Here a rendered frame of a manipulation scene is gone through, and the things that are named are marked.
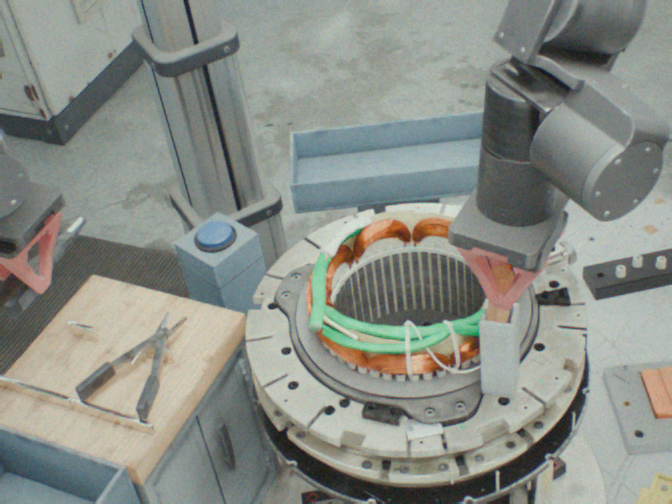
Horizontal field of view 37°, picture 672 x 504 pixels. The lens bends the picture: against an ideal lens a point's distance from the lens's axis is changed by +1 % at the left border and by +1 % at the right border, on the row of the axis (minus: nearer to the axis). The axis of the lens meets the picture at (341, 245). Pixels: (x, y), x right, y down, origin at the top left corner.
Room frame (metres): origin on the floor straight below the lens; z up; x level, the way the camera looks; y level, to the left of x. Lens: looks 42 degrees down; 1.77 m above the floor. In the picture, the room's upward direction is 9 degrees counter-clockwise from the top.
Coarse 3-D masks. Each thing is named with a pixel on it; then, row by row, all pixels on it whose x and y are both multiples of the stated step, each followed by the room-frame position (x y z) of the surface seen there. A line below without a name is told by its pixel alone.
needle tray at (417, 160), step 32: (352, 128) 1.01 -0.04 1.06; (384, 128) 1.01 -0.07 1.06; (416, 128) 1.01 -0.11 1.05; (448, 128) 1.00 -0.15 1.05; (480, 128) 1.00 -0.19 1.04; (320, 160) 1.01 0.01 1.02; (352, 160) 1.00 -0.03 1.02; (384, 160) 0.99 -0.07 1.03; (416, 160) 0.98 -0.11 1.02; (448, 160) 0.97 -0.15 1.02; (320, 192) 0.91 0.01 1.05; (352, 192) 0.91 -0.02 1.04; (384, 192) 0.91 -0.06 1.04; (416, 192) 0.90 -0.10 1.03; (448, 192) 0.90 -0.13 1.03
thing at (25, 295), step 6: (24, 288) 0.66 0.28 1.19; (30, 288) 0.66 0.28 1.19; (18, 294) 0.65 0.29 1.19; (24, 294) 0.65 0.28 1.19; (30, 294) 0.66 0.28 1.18; (36, 294) 0.66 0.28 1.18; (12, 300) 0.65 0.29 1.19; (18, 300) 0.65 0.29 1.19; (24, 300) 0.65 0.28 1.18; (30, 300) 0.66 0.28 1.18; (6, 306) 0.64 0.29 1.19; (12, 306) 0.64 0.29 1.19; (18, 306) 0.64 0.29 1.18; (24, 306) 0.65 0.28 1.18; (12, 312) 0.64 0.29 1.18; (18, 312) 0.64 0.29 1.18
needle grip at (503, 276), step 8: (496, 272) 0.55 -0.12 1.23; (504, 272) 0.55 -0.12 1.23; (512, 272) 0.55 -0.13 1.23; (496, 280) 0.54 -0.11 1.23; (504, 280) 0.54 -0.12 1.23; (504, 288) 0.54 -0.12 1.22; (488, 304) 0.55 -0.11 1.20; (488, 312) 0.55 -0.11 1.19; (496, 312) 0.54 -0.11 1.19; (504, 312) 0.54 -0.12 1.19; (488, 320) 0.55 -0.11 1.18; (496, 320) 0.54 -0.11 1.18; (504, 320) 0.54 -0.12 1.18
